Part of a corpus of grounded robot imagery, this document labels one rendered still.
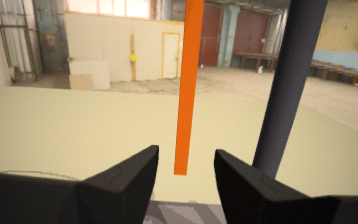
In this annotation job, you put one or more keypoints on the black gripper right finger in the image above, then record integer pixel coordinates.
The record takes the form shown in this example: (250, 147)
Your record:
(249, 196)

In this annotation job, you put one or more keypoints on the orange handle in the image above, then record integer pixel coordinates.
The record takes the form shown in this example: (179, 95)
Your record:
(190, 55)

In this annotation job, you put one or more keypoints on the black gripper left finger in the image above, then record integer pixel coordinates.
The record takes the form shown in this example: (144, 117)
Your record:
(118, 195)

